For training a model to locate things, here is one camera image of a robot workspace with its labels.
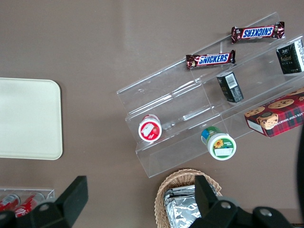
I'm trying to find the green lidded cup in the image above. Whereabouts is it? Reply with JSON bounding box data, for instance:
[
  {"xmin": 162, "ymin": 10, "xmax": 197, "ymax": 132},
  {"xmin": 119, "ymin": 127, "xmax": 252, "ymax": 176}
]
[{"xmin": 200, "ymin": 126, "xmax": 237, "ymax": 161}]

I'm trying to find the red cola bottle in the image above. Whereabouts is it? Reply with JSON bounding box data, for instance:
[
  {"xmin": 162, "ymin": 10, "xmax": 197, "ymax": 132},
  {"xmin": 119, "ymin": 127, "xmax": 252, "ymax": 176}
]
[
  {"xmin": 14, "ymin": 192, "xmax": 46, "ymax": 218},
  {"xmin": 0, "ymin": 193, "xmax": 21, "ymax": 212}
]

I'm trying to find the silver foil packet stack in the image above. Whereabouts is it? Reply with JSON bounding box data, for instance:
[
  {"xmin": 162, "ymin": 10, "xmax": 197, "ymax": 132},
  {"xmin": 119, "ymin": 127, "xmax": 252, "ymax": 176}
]
[{"xmin": 163, "ymin": 185, "xmax": 202, "ymax": 228}]

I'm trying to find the clear acrylic stepped display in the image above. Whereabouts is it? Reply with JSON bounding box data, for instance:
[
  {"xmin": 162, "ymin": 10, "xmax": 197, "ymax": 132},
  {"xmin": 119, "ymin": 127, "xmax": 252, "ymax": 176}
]
[{"xmin": 116, "ymin": 11, "xmax": 304, "ymax": 179}]

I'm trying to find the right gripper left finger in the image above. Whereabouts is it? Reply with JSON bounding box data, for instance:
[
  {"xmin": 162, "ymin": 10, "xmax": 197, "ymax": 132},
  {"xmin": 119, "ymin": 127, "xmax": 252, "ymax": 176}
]
[{"xmin": 29, "ymin": 175, "xmax": 89, "ymax": 228}]

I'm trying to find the Snickers chocolate bar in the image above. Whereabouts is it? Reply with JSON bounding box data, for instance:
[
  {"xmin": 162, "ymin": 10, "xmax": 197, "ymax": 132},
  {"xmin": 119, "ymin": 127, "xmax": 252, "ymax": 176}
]
[
  {"xmin": 231, "ymin": 21, "xmax": 285, "ymax": 44},
  {"xmin": 185, "ymin": 49, "xmax": 237, "ymax": 70}
]

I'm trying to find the beige plastic tray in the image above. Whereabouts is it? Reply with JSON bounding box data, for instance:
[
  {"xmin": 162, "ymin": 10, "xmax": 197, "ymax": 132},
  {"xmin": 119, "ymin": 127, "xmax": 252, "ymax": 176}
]
[{"xmin": 0, "ymin": 77, "xmax": 64, "ymax": 161}]

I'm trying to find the light tan wicker basket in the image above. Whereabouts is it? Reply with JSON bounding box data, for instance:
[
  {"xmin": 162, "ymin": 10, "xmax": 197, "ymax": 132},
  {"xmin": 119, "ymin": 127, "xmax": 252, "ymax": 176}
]
[{"xmin": 154, "ymin": 168, "xmax": 223, "ymax": 228}]

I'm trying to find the red lidded cup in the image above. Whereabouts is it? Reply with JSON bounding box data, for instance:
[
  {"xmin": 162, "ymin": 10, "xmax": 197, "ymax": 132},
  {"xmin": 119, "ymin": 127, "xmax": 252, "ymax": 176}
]
[{"xmin": 138, "ymin": 114, "xmax": 163, "ymax": 143}]

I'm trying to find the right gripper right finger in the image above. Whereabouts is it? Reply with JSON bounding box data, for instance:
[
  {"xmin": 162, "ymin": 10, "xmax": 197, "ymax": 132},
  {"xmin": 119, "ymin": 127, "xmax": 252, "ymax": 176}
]
[{"xmin": 193, "ymin": 175, "xmax": 238, "ymax": 228}]

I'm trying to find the clear acrylic bottle rack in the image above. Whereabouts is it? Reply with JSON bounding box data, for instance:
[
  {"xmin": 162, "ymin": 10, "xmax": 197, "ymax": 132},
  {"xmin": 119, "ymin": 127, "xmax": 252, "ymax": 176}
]
[{"xmin": 0, "ymin": 188, "xmax": 56, "ymax": 214}]

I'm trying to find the red tartan cookie box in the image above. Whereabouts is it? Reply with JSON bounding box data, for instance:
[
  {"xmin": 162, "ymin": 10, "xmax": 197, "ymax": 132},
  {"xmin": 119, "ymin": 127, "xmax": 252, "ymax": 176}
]
[{"xmin": 244, "ymin": 86, "xmax": 304, "ymax": 138}]

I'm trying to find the small black carton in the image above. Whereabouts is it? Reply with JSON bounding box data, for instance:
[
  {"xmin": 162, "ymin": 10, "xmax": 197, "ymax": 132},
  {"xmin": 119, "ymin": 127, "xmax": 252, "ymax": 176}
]
[
  {"xmin": 216, "ymin": 71, "xmax": 244, "ymax": 104},
  {"xmin": 275, "ymin": 39, "xmax": 304, "ymax": 75}
]

